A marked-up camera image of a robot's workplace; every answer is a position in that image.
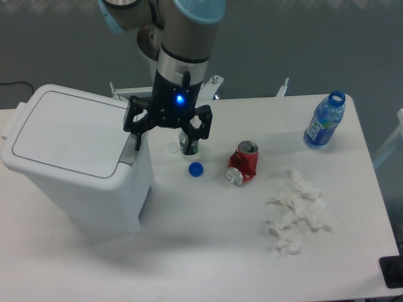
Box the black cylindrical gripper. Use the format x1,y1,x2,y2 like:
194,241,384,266
123,70,213,154

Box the white plastic trash can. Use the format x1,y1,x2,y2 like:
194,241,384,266
1,84,154,234

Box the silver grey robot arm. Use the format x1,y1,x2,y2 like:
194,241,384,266
98,1,226,155

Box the crushed red soda can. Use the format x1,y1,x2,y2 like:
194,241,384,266
225,140,259,186

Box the clear bottle green label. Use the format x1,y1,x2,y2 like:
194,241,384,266
179,116,201,155

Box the white bottle cap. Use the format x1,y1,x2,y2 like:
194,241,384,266
167,142,179,154

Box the blue bottle cap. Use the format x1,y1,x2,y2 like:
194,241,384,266
188,162,204,177

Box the crumpled white tissue upper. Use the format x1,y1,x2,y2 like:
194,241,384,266
290,165,321,200

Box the crumpled white tissue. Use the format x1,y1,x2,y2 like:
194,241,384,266
305,198,331,230
266,212,302,257
267,194,306,217
290,165,321,200

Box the blue plastic water bottle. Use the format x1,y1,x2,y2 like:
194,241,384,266
304,90,346,149

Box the crumpled white tissue left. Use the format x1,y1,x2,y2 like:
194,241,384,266
267,194,306,217

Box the crumpled white tissue bottom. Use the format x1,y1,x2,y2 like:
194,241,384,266
266,212,302,257

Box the crumpled white tissue right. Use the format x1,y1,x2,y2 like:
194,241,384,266
305,198,331,230

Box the black device at edge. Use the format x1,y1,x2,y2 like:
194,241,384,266
379,255,402,289

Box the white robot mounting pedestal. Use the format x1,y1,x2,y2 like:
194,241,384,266
109,56,225,101

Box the white table clamp bracket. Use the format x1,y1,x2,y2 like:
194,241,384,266
276,77,289,98

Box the black cable on floor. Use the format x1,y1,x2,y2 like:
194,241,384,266
0,81,35,94

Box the white frame at right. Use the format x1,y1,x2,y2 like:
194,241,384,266
372,108,402,170

